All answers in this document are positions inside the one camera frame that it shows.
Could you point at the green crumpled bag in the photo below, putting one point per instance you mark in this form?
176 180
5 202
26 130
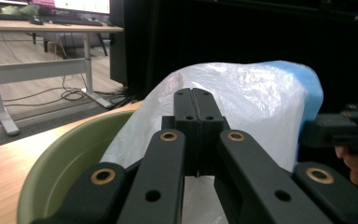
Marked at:
20 10

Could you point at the white metal desk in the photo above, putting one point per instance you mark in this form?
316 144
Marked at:
37 70

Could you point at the white blue-edged plastic bag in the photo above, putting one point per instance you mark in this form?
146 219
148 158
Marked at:
254 105

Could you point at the black curtain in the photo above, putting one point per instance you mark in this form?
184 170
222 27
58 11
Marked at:
245 31

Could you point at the black computer mouse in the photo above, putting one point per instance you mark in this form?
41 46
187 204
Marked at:
36 21

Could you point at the black keyboard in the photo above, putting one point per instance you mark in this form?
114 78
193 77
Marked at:
74 21

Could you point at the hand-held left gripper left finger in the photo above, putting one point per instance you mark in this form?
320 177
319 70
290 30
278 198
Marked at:
183 137

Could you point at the computer monitor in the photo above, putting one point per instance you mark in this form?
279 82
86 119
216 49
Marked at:
82 5

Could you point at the pink item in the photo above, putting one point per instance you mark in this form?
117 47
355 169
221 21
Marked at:
43 3

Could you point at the green plastic trash bin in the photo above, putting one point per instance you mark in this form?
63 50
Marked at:
74 155

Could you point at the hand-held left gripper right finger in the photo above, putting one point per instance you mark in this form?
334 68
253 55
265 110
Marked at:
209 137

